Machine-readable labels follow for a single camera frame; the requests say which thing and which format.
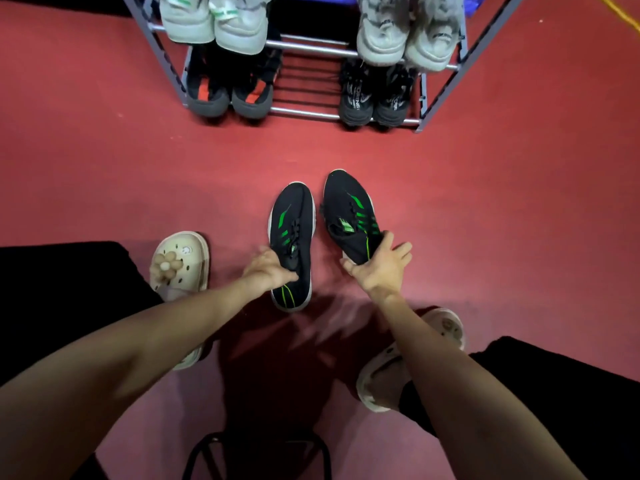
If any person's left hand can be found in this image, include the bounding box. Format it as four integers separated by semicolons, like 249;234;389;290
241;244;299;297

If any person's right hand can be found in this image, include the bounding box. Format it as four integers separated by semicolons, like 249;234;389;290
339;230;414;301

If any black white knit sneaker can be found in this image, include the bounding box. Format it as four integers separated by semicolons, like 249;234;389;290
375;64;419;128
338;59;377;128

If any black red high-top shoe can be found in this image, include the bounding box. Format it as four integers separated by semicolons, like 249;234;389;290
231;47;283;121
185;42;232;119

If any grey metal shoe rack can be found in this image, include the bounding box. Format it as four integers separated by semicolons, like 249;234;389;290
119;0;529;133

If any white ribbed sole sneaker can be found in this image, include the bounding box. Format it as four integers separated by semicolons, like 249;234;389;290
403;0;466;73
355;0;412;67

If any white sneaker green stripe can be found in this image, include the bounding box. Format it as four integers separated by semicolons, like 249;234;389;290
209;0;275;55
159;0;216;45

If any person's right forearm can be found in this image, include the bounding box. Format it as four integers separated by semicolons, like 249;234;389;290
369;289;591;480

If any person's left forearm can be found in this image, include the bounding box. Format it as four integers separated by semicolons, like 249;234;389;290
0;279;262;480

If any person's left leg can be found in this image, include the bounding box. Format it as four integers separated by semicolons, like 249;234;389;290
0;242;163;480

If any person's leg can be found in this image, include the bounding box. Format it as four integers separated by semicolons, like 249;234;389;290
0;242;163;480
399;336;640;480

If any person's right leg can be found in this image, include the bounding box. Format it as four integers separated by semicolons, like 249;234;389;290
399;336;640;480

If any beige clog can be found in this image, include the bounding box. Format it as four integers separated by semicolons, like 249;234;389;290
355;307;466;413
149;231;211;371

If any black stool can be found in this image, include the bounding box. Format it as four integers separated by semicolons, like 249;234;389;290
182;428;333;480

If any yellow cable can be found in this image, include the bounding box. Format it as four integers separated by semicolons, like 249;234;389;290
595;0;640;33

